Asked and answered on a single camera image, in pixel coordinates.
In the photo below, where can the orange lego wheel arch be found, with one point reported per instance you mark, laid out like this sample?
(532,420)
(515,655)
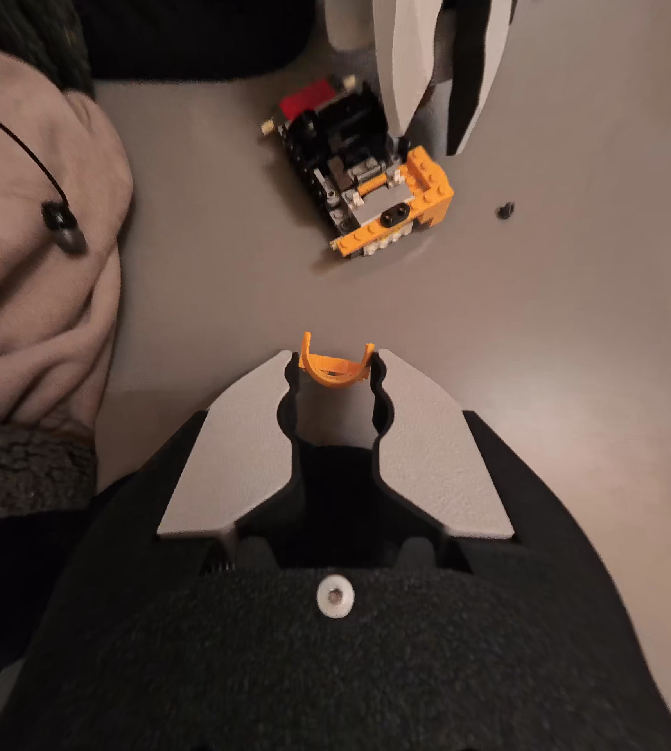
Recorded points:
(332,375)

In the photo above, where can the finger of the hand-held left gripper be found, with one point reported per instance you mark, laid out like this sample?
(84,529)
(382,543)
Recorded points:
(497,41)
(406,53)

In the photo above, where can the small black lego piece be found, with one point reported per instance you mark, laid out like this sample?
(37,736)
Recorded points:
(505,211)

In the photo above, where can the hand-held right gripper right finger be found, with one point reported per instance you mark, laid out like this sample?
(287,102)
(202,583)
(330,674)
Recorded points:
(435,457)

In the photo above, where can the dark cloth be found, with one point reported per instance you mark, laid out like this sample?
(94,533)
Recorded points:
(7,586)

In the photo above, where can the orange black lego car chassis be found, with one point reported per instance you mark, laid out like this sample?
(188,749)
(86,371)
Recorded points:
(370,205)

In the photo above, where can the beige hoodie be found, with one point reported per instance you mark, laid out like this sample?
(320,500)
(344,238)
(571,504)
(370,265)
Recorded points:
(30,328)

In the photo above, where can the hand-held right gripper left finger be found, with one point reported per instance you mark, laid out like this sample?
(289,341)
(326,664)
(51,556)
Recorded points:
(236,457)

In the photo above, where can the black cloth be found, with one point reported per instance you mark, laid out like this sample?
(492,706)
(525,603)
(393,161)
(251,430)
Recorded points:
(195,35)

